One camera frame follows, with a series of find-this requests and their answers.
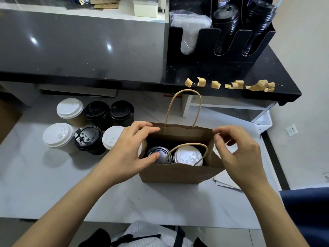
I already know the person's white shirt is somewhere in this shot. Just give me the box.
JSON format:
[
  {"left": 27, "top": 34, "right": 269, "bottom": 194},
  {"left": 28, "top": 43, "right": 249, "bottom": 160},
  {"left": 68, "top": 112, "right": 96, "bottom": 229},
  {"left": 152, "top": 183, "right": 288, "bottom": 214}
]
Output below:
[{"left": 122, "top": 221, "right": 194, "bottom": 247}]

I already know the stack of white paper sheets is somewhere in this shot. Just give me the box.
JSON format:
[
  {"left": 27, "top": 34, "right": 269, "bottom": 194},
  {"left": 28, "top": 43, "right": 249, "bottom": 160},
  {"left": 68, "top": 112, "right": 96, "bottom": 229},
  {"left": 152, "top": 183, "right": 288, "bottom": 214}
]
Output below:
[{"left": 213, "top": 169, "right": 245, "bottom": 191}]

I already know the brown paper bag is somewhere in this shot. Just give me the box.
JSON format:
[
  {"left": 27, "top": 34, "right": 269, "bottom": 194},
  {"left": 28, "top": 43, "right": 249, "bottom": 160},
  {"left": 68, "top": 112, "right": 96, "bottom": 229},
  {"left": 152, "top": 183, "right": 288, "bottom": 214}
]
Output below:
[
  {"left": 0, "top": 97, "right": 22, "bottom": 144},
  {"left": 138, "top": 89, "right": 226, "bottom": 184}
]

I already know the person's left hand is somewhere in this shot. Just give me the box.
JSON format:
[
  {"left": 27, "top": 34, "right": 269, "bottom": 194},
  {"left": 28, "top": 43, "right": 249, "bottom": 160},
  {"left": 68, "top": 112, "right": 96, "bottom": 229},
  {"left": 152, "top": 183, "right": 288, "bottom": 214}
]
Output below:
[{"left": 98, "top": 121, "right": 161, "bottom": 189}]

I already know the black acrylic organizer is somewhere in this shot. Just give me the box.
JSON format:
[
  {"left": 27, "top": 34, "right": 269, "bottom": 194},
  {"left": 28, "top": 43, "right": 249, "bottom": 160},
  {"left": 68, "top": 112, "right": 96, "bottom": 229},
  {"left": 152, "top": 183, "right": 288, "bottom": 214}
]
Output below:
[{"left": 166, "top": 0, "right": 277, "bottom": 76}]

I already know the white small appliance on floor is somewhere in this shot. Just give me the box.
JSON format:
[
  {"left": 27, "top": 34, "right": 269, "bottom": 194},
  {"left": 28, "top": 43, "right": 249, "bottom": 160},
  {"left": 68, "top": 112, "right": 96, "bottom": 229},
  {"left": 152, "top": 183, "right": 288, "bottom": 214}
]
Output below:
[{"left": 254, "top": 109, "right": 273, "bottom": 134}]

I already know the tan coffee cup white lid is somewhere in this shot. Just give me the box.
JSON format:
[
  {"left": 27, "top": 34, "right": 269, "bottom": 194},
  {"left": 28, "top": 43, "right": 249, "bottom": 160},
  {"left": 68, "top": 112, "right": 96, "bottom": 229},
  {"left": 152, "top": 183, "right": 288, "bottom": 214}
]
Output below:
[{"left": 173, "top": 145, "right": 204, "bottom": 167}]

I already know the black body harness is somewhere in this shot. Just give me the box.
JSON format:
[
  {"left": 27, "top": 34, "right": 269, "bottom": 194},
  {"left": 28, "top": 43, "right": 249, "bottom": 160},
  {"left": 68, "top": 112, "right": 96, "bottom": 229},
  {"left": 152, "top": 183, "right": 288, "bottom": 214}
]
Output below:
[{"left": 77, "top": 226, "right": 222, "bottom": 247}]

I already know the white box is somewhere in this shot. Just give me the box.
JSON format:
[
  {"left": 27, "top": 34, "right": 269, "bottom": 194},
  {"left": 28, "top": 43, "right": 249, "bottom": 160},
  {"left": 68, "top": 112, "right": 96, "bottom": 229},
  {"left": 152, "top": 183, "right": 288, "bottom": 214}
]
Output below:
[{"left": 133, "top": 0, "right": 159, "bottom": 19}]

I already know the white support panel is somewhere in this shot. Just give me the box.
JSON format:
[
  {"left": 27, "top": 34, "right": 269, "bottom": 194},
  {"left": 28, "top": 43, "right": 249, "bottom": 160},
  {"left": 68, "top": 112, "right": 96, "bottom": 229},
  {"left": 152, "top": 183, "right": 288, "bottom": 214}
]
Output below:
[{"left": 0, "top": 81, "right": 42, "bottom": 107}]

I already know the plastic wrapped white pack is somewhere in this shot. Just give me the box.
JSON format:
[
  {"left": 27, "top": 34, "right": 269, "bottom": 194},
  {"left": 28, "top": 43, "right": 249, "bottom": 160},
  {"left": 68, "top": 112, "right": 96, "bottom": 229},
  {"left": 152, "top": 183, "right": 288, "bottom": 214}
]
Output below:
[{"left": 170, "top": 10, "right": 212, "bottom": 56}]

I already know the person's left forearm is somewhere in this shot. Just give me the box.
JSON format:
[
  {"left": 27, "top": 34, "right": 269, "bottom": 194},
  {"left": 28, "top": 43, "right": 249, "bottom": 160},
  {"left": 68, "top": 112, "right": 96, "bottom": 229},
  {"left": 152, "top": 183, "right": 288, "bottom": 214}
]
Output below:
[{"left": 13, "top": 172, "right": 124, "bottom": 247}]

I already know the person's right forearm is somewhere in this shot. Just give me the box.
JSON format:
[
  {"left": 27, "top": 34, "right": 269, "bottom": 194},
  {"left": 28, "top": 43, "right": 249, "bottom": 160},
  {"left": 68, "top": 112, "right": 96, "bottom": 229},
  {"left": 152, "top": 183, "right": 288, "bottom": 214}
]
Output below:
[{"left": 239, "top": 178, "right": 309, "bottom": 247}]

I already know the black lid coffee cup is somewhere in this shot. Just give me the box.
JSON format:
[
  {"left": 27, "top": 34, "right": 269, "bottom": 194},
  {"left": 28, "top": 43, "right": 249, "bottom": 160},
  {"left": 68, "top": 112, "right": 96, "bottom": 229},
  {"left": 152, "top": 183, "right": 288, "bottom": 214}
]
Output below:
[{"left": 146, "top": 146, "right": 173, "bottom": 165}]

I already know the person's right hand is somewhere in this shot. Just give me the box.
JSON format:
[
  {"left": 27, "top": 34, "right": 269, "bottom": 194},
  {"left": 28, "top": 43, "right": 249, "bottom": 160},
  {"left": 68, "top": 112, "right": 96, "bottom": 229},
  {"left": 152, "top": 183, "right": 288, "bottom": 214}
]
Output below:
[{"left": 212, "top": 125, "right": 268, "bottom": 195}]

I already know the group of lidded coffee cups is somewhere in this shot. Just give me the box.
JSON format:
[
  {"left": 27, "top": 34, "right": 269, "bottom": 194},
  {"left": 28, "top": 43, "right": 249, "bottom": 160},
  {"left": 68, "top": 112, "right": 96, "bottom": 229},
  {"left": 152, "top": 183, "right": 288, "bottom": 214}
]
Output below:
[{"left": 42, "top": 97, "right": 135, "bottom": 156}]

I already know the row of tan tape strips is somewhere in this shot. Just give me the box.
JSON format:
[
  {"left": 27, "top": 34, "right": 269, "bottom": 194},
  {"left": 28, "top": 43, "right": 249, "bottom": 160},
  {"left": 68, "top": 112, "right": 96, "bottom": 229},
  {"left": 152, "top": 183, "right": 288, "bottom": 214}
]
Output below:
[{"left": 184, "top": 77, "right": 276, "bottom": 93}]

